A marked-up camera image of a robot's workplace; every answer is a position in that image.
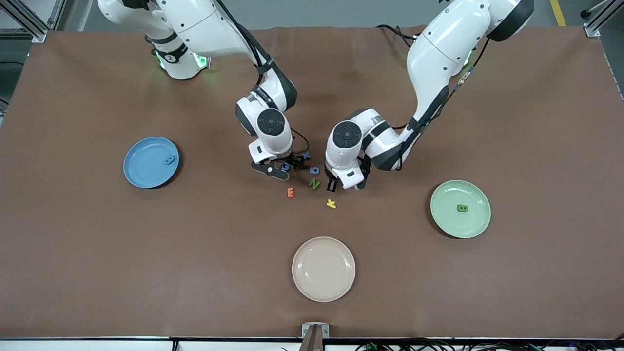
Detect beige plate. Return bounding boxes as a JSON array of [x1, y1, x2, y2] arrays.
[[292, 236, 356, 303]]

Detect mint green plate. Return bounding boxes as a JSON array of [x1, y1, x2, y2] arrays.
[[430, 180, 492, 239]]

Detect blue plate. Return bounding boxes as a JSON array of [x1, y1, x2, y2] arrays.
[[123, 136, 180, 190]]

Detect brown table mat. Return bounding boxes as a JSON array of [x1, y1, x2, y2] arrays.
[[0, 25, 624, 339]]

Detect white table edge strip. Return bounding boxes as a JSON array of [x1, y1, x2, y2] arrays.
[[0, 338, 624, 351]]

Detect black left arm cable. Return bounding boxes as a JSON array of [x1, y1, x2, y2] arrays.
[[397, 37, 490, 171]]

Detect black cable on mat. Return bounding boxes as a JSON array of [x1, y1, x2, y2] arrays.
[[375, 24, 421, 49]]

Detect grey metal bracket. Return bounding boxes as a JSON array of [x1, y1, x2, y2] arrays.
[[302, 323, 330, 351]]

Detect grey camera mast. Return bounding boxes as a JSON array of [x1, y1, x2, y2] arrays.
[[298, 325, 324, 351]]

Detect tangled black cables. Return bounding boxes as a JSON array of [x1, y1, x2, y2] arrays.
[[356, 338, 624, 351]]

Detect aluminium frame profile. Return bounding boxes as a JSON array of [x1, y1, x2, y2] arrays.
[[580, 0, 624, 37], [0, 0, 66, 43]]

